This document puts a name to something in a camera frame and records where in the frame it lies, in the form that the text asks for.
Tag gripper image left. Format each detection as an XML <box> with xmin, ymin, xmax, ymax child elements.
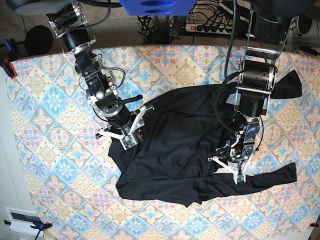
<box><xmin>93</xmin><ymin>94</ymin><xmax>145</xmax><ymax>143</ymax></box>

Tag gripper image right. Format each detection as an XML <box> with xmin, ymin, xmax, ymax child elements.
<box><xmin>215</xmin><ymin>146</ymin><xmax>249</xmax><ymax>166</ymax></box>

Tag black t-shirt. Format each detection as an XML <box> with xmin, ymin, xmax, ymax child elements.
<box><xmin>108</xmin><ymin>82</ymin><xmax>297</xmax><ymax>206</ymax></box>

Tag robot arm image right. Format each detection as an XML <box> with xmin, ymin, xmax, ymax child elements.
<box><xmin>213</xmin><ymin>6</ymin><xmax>292</xmax><ymax>178</ymax></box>

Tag patterned tablecloth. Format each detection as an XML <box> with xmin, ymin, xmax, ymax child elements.
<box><xmin>6</xmin><ymin>52</ymin><xmax>320</xmax><ymax>240</ymax></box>

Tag black round speaker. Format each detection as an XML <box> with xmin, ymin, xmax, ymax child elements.
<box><xmin>24</xmin><ymin>25</ymin><xmax>53</xmax><ymax>56</ymax></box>

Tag orange clamp lower right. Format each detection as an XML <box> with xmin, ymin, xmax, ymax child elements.
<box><xmin>309</xmin><ymin>222</ymin><xmax>320</xmax><ymax>228</ymax></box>

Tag red black clamp upper left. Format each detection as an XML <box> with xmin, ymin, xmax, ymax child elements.
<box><xmin>0</xmin><ymin>39</ymin><xmax>17</xmax><ymax>79</ymax></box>

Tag white power strip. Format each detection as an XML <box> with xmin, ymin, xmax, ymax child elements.
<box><xmin>184</xmin><ymin>23</ymin><xmax>232</xmax><ymax>35</ymax></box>

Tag blue clamp lower left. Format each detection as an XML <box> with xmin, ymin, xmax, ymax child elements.
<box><xmin>3</xmin><ymin>219</ymin><xmax>53</xmax><ymax>240</ymax></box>

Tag white round device upper right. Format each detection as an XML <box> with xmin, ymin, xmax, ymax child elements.
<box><xmin>297</xmin><ymin>14</ymin><xmax>313</xmax><ymax>35</ymax></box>

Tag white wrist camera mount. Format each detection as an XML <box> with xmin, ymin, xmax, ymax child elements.
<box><xmin>207</xmin><ymin>153</ymin><xmax>254</xmax><ymax>185</ymax></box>
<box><xmin>95</xmin><ymin>104</ymin><xmax>155</xmax><ymax>151</ymax></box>

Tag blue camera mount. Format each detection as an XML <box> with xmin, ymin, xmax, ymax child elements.
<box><xmin>119</xmin><ymin>0</ymin><xmax>197</xmax><ymax>16</ymax></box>

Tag white wall vent box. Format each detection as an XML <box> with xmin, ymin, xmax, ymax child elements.
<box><xmin>4</xmin><ymin>207</ymin><xmax>42</xmax><ymax>237</ymax></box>

